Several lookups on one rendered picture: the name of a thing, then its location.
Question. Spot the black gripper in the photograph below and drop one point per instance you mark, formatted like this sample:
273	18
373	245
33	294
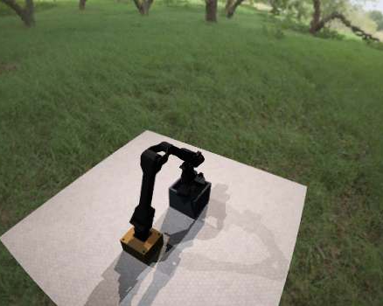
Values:
185	190

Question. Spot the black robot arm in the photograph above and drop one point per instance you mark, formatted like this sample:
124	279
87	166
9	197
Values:
151	163

